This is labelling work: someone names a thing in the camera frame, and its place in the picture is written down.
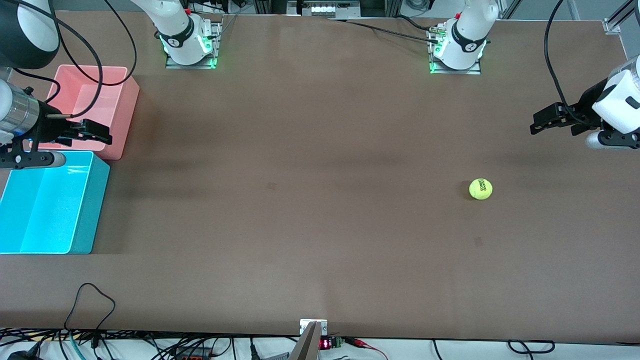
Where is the long black base cable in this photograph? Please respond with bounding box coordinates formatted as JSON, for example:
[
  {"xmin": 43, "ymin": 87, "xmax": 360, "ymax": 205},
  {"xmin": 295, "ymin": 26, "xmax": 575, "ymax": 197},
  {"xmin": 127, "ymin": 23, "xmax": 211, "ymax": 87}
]
[{"xmin": 327, "ymin": 18, "xmax": 442, "ymax": 44}]

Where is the black coiled cable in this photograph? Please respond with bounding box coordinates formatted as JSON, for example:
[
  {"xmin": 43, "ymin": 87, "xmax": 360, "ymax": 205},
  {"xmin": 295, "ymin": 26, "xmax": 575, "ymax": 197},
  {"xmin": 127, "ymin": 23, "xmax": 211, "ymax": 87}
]
[{"xmin": 507, "ymin": 339, "xmax": 556, "ymax": 355}]

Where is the white power strip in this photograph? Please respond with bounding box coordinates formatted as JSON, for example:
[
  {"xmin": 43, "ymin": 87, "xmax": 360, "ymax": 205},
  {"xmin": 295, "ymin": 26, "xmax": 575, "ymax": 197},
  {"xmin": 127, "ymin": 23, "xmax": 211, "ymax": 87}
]
[{"xmin": 287, "ymin": 0, "xmax": 362, "ymax": 19}]

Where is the aluminium profile rail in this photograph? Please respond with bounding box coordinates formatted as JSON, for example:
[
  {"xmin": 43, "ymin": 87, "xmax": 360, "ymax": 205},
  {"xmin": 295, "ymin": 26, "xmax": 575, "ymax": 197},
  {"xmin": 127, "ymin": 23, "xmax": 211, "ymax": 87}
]
[{"xmin": 606, "ymin": 0, "xmax": 640, "ymax": 27}]

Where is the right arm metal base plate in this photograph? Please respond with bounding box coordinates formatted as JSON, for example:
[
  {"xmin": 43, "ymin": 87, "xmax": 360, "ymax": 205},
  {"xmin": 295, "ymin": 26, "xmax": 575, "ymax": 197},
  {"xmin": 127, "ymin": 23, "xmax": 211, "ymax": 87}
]
[{"xmin": 164, "ymin": 20, "xmax": 223, "ymax": 70}]

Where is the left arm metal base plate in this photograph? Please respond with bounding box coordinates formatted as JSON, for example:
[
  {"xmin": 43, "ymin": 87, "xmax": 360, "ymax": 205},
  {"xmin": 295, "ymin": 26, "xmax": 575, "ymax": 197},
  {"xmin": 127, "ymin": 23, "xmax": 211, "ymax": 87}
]
[{"xmin": 428, "ymin": 24, "xmax": 484, "ymax": 76}]

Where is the blue plastic bin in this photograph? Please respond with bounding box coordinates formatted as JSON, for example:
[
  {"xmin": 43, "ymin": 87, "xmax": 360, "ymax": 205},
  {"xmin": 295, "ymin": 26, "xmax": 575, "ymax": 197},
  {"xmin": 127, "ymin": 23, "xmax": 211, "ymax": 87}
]
[{"xmin": 0, "ymin": 150, "xmax": 111, "ymax": 255}]

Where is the grey camera mount bar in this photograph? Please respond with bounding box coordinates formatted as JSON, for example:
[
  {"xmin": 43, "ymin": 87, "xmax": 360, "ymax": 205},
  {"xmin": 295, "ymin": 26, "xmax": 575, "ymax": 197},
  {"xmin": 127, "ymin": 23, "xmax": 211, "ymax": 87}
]
[{"xmin": 287, "ymin": 321, "xmax": 322, "ymax": 360}]

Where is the looped thin black cable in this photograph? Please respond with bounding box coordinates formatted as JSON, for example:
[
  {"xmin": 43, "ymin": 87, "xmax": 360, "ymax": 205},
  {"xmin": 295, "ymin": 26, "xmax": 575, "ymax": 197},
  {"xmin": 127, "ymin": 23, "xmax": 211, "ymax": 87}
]
[{"xmin": 63, "ymin": 282, "xmax": 117, "ymax": 347}]

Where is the short black base cable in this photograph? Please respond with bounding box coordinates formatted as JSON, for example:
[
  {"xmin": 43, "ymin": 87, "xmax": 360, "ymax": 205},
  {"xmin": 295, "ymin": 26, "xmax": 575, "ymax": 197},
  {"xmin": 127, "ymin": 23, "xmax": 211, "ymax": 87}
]
[{"xmin": 396, "ymin": 14, "xmax": 435, "ymax": 32}]

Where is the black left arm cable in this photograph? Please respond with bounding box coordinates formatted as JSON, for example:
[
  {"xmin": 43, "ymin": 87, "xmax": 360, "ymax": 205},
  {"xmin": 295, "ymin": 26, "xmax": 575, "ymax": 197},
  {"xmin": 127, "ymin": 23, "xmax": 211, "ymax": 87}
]
[{"xmin": 543, "ymin": 0, "xmax": 592, "ymax": 128}]

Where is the yellow tennis ball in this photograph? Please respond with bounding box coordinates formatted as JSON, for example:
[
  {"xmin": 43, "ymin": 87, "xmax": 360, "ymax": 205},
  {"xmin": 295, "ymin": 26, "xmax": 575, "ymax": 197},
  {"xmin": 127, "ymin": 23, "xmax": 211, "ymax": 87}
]
[{"xmin": 469, "ymin": 178, "xmax": 494, "ymax": 201}]

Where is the pink plastic bin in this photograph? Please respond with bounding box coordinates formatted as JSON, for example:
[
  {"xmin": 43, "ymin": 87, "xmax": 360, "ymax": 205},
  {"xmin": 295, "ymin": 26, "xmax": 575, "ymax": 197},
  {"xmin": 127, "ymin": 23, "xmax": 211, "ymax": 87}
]
[{"xmin": 29, "ymin": 64, "xmax": 141, "ymax": 161}]

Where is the silver metal mounting plate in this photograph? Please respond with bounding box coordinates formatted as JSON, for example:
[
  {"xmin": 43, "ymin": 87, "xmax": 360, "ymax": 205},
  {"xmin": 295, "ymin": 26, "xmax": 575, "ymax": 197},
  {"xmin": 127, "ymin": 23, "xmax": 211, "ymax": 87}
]
[{"xmin": 299, "ymin": 318, "xmax": 329, "ymax": 337}]

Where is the red clip lead wire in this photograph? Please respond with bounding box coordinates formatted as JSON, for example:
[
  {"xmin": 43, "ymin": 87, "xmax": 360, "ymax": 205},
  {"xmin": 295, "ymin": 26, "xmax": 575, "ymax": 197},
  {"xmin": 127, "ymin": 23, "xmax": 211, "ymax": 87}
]
[{"xmin": 344, "ymin": 337, "xmax": 390, "ymax": 360}]

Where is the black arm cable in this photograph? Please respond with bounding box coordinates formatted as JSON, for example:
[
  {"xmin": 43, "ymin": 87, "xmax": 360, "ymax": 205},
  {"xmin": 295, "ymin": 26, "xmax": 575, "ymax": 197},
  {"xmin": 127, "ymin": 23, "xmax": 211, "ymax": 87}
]
[
  {"xmin": 9, "ymin": 0, "xmax": 139, "ymax": 119},
  {"xmin": 543, "ymin": 0, "xmax": 592, "ymax": 128}
]

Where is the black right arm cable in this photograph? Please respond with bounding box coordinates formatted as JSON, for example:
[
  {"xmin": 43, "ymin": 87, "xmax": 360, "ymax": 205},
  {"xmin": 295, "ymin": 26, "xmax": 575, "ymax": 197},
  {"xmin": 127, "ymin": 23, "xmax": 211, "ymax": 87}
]
[{"xmin": 9, "ymin": 0, "xmax": 139, "ymax": 119}]

